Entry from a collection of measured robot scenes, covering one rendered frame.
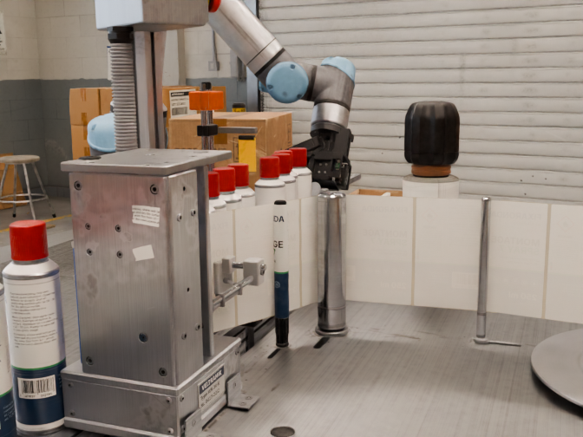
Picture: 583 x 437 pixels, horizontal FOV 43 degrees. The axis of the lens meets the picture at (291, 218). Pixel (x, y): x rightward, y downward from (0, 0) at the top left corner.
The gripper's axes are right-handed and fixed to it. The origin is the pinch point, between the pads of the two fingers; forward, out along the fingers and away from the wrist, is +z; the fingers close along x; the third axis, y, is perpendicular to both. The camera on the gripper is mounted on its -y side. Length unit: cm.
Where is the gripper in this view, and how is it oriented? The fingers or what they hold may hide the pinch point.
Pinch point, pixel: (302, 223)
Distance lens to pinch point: 143.6
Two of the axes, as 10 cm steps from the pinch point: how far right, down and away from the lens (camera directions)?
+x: 3.1, 3.3, 8.9
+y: 9.4, 0.6, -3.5
